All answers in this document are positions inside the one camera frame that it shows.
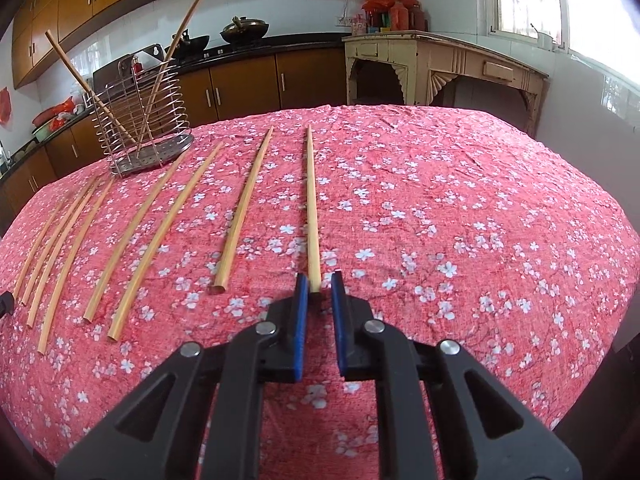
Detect dark brown box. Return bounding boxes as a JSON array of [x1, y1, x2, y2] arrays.
[[92, 44, 177, 92]]

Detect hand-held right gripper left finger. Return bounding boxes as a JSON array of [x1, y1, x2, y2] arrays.
[[55, 272, 311, 480]]

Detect cluster of red bottles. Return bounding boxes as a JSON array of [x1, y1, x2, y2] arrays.
[[350, 0, 431, 36]]

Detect cream wooden side table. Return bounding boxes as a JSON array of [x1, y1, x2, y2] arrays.
[[342, 30, 551, 137]]

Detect red plastic bags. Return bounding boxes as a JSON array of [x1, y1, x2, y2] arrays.
[[32, 99, 77, 130]]

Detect wok with lid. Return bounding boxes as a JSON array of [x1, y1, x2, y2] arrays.
[[219, 15, 271, 44]]

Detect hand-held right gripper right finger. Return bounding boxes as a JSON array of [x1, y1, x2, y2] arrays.
[[330, 270, 583, 480]]

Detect red floral tablecloth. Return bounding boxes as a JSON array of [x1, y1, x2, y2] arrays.
[[0, 104, 640, 480]]

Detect metal wire chopstick holder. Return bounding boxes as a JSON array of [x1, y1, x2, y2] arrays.
[[90, 57, 194, 177]]

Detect black wok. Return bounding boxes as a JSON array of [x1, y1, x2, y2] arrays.
[[172, 29, 211, 57]]

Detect brown upper kitchen cabinets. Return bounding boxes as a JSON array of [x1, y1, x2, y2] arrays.
[[10, 0, 161, 90]]

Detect large bright window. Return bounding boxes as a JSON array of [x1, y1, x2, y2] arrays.
[[489, 0, 640, 68]]

